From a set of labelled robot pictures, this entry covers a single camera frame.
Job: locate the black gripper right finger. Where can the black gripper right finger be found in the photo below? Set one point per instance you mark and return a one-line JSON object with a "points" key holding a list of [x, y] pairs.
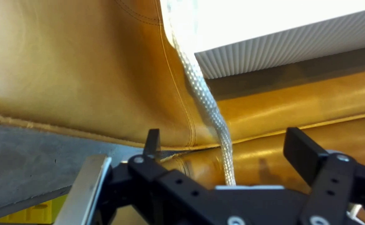
{"points": [[305, 151]]}

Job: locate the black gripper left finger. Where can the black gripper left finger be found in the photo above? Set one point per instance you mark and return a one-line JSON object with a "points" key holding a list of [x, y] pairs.
{"points": [[152, 144]]}

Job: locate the mustard leather chair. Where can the mustard leather chair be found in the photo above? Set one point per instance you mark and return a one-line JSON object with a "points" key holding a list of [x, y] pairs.
{"points": [[274, 154], [78, 66]]}

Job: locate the white plastic bin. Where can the white plastic bin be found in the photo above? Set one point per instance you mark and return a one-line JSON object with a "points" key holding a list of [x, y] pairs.
{"points": [[274, 29]]}

